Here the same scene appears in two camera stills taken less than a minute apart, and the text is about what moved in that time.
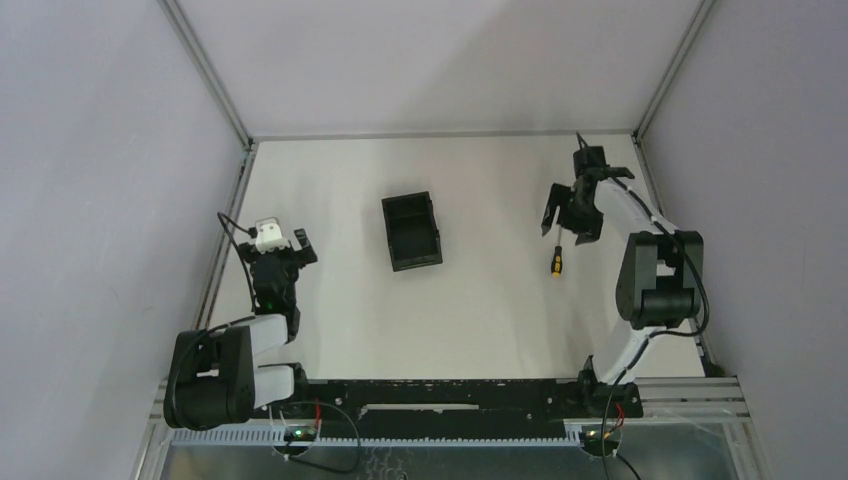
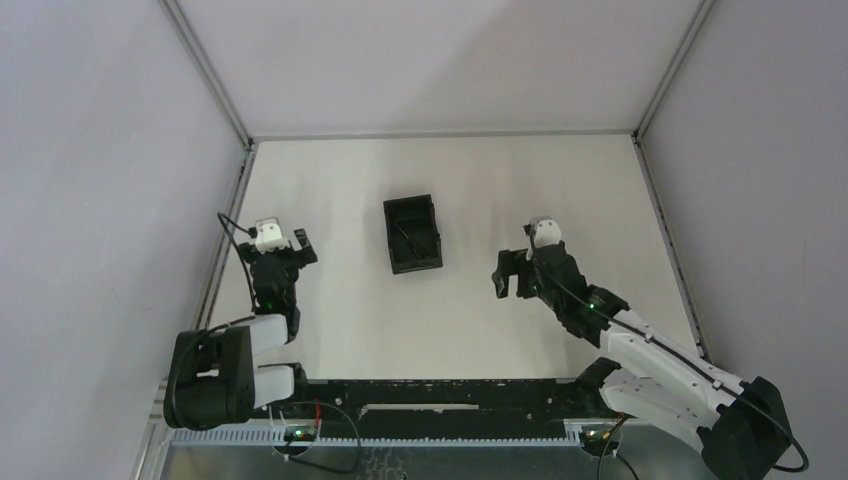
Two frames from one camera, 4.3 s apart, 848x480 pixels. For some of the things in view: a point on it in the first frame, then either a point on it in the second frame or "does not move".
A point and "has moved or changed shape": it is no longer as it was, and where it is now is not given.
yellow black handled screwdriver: x=557 y=264 has moved or changed shape
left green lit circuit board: x=300 y=433 does not move
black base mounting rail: x=442 y=408 does not move
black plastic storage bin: x=413 y=236 does not move
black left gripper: x=279 y=254 does not move
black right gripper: x=560 y=195 → x=508 y=264
